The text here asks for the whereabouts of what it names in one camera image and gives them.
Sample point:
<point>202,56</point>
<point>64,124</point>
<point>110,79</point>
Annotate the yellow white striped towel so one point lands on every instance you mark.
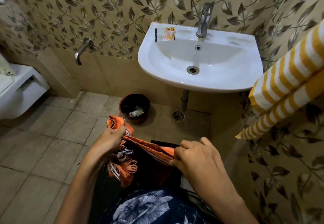
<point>286,79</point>

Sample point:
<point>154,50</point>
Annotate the person's right forearm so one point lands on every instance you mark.
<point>225,206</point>

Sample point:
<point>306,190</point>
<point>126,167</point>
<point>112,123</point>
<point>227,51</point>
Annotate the person's left hand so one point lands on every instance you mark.
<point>107,141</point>

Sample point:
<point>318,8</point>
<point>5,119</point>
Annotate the small printed soap packet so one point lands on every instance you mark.
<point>168,34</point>

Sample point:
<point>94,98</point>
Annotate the person's right hand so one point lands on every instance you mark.
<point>202,163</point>

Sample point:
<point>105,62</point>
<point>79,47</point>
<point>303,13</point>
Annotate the white toilet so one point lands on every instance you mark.
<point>22,92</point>

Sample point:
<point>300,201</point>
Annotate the crumpled waste wrapper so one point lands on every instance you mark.
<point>136,111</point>

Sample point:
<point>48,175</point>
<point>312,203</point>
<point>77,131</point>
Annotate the person's left forearm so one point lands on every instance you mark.
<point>78,191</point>

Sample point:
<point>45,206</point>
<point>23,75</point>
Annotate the orange fringed cloth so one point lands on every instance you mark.
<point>151,147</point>

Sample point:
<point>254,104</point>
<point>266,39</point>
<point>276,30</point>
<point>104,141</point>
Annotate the chrome sink faucet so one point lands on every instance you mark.
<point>203,21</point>

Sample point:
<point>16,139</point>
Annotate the person's left fingers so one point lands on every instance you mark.
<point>119,132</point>

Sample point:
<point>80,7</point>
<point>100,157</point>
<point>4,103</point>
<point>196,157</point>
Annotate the metal sink drain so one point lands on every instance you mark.
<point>192,70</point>

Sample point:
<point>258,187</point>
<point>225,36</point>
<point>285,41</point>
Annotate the round metal floor drain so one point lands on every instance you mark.
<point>178,116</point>

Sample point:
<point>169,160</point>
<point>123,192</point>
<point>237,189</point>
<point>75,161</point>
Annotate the dark blue floral garment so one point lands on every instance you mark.
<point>151,206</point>

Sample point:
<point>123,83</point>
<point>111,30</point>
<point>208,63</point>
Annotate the chrome wall tap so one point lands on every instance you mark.
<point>82,48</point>

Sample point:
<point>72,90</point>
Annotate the grey sink drain pipe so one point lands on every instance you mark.
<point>184,99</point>

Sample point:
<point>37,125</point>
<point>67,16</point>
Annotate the white ceramic sink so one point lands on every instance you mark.
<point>222,62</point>

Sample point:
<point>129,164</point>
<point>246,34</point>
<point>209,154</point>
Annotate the black waste bin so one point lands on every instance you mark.
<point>131,101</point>

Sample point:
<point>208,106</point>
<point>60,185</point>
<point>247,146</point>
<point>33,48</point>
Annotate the person's right fingers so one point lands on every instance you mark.
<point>183,150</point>

